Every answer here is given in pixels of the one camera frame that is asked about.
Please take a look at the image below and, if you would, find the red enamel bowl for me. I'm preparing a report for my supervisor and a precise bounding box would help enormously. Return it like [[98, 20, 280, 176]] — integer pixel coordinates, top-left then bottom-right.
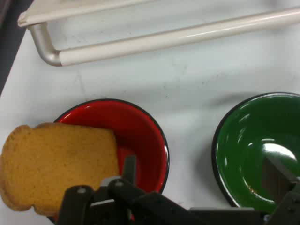
[[46, 98, 170, 223]]

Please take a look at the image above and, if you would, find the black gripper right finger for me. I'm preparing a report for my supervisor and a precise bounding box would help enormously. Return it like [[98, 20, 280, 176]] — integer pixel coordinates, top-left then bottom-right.
[[260, 156, 300, 225]]

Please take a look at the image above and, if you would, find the green enamel bowl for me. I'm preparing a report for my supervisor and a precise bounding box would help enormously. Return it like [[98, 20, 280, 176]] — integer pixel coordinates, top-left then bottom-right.
[[211, 92, 300, 209]]

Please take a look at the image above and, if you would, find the toast bread slice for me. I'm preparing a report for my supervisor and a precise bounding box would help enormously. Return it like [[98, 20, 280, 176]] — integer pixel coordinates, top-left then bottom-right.
[[0, 122, 120, 217]]

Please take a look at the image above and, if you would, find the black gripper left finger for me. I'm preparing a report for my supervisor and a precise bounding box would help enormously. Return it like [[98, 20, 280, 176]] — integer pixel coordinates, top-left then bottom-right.
[[57, 154, 190, 225]]

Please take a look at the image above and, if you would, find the beige metal tube rack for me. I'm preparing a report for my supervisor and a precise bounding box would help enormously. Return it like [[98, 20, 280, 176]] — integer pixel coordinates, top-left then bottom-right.
[[17, 0, 300, 68]]

